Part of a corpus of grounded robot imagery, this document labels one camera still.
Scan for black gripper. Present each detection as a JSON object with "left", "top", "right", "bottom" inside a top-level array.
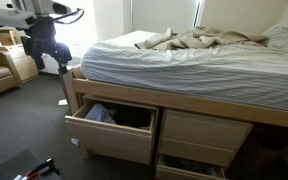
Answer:
[{"left": 26, "top": 15, "right": 74, "bottom": 76}]

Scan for large wooden drawer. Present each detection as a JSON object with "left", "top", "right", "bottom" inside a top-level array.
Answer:
[{"left": 64, "top": 95, "right": 160, "bottom": 166}]

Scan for black clothing in drawer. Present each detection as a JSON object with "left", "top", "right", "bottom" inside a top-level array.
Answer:
[{"left": 107, "top": 102, "right": 154, "bottom": 130}]

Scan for low open wooden drawer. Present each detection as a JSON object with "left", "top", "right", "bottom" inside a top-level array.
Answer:
[{"left": 155, "top": 153, "right": 228, "bottom": 180}]

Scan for closed tall wooden drawer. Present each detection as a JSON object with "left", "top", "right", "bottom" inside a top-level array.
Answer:
[{"left": 161, "top": 109, "right": 254, "bottom": 152}]

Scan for closed shallow wooden drawer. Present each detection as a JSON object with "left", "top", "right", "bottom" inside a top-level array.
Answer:
[{"left": 158, "top": 137, "right": 236, "bottom": 168}]

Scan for dark clothes in low drawer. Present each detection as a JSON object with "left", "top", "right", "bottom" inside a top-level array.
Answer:
[{"left": 164, "top": 155, "right": 219, "bottom": 177}]

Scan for white paper sheet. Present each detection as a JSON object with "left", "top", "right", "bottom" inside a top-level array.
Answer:
[{"left": 57, "top": 98, "right": 69, "bottom": 107}]

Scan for light wooden dresser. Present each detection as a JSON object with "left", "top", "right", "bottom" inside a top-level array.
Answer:
[{"left": 0, "top": 29, "right": 40, "bottom": 85}]

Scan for blue folded clothing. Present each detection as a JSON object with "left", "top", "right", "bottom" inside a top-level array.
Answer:
[{"left": 84, "top": 102, "right": 118, "bottom": 126}]

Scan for brown cardboard box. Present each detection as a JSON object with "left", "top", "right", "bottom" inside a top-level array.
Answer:
[{"left": 0, "top": 29, "right": 22, "bottom": 47}]

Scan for small white floor item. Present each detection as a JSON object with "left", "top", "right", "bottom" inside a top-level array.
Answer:
[{"left": 70, "top": 137, "right": 81, "bottom": 148}]

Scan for red and black tool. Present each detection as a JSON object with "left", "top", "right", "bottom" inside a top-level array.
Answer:
[{"left": 24, "top": 157, "right": 58, "bottom": 178}]

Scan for dark grey flat case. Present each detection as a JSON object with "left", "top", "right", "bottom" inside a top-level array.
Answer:
[{"left": 0, "top": 148, "right": 64, "bottom": 180}]

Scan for mattress with striped sheet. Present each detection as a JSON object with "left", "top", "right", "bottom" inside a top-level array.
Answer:
[{"left": 80, "top": 29, "right": 288, "bottom": 115}]

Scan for beige crumpled blanket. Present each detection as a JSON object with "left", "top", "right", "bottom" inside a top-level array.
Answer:
[{"left": 134, "top": 25, "right": 269, "bottom": 52}]

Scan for large striped pillow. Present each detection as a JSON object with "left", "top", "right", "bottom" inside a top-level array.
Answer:
[{"left": 262, "top": 20, "right": 288, "bottom": 53}]

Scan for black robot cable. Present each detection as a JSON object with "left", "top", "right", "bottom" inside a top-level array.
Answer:
[{"left": 52, "top": 7, "right": 85, "bottom": 25}]

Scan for light wooden bed frame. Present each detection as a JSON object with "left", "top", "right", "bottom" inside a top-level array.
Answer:
[{"left": 61, "top": 65, "right": 288, "bottom": 132}]

